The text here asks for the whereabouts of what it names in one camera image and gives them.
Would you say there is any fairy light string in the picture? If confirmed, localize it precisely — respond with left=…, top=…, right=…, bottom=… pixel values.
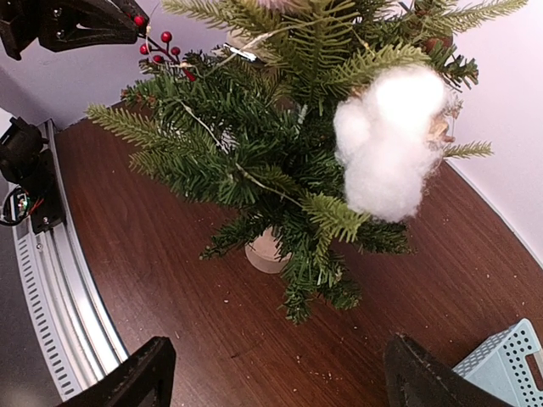
left=143, top=25, right=306, bottom=209

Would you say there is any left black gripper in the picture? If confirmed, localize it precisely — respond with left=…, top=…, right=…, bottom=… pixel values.
left=1, top=0, right=149, bottom=60

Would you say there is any light blue plastic basket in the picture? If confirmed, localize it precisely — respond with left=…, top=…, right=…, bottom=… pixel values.
left=453, top=318, right=542, bottom=406

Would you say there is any red bauble ornament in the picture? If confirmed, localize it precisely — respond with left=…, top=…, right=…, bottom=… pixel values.
left=423, top=35, right=454, bottom=54

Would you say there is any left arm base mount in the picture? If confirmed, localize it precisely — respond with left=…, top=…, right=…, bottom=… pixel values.
left=1, top=117, right=65, bottom=234

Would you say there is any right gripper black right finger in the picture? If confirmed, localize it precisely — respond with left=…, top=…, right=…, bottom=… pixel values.
left=383, top=333, right=508, bottom=407

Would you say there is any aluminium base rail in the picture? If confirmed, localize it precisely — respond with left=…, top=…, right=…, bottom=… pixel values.
left=8, top=118, right=131, bottom=402

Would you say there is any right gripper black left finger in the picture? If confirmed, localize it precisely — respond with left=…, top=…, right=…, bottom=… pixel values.
left=62, top=337, right=176, bottom=407

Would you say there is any small black ornament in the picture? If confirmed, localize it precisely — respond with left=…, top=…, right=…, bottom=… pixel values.
left=131, top=14, right=196, bottom=82

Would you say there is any white cotton ornament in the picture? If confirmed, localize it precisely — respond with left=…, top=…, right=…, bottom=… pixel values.
left=333, top=64, right=448, bottom=222

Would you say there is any small green christmas tree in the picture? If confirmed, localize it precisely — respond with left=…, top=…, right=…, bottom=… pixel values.
left=87, top=1, right=523, bottom=323

